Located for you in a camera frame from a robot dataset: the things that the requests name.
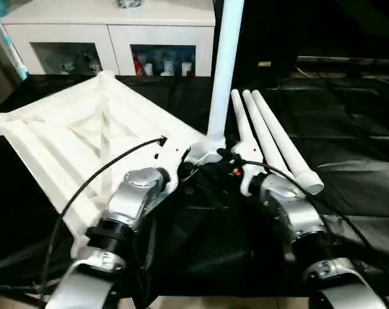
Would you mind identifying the white plastic table top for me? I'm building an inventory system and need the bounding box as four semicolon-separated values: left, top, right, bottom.
0;71;229;258

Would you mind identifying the black mat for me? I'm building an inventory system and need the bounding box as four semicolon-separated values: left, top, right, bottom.
0;73;389;299

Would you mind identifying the red bottle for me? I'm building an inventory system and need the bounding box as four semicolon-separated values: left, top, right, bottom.
132;53;144;77

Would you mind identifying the dark metal bar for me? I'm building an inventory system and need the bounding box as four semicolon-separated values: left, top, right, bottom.
296;55;389;66

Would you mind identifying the white sideboard cabinet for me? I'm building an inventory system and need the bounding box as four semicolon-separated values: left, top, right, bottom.
0;0;217;78

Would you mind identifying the grey brown curtain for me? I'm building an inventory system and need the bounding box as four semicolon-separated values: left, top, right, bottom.
0;19;25;109

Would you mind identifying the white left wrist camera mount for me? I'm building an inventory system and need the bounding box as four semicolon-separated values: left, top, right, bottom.
154;144;192;196

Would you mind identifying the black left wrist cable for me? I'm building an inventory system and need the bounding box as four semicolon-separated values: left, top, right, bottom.
32;135;168;309

